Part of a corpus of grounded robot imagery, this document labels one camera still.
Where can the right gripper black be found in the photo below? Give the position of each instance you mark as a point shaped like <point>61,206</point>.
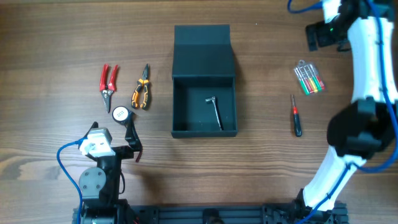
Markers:
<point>313,38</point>

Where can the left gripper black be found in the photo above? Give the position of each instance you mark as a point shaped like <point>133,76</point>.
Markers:
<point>117,151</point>

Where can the clear case of screwdrivers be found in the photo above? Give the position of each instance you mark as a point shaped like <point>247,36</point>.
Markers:
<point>309,78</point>

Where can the silver socket wrench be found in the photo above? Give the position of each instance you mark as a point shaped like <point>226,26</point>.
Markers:
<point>212,100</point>

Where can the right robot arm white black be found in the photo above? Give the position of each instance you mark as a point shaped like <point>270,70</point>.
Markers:
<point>369,123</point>

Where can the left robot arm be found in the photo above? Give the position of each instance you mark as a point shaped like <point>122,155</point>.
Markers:
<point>99,185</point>

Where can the round white black tape measure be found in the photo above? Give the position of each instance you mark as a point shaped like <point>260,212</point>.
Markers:
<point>120,114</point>

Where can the orange black pliers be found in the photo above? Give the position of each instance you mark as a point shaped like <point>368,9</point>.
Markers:
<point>143,84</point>

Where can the black red screwdriver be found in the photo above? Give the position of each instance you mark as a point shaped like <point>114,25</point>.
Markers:
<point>296,118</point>

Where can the black open box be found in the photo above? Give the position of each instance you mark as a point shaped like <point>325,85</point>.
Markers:
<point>203,66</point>

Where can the red handled snips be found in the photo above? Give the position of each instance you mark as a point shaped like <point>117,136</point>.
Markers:
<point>107,89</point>

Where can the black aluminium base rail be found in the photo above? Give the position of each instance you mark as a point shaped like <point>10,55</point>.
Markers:
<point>266,214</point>

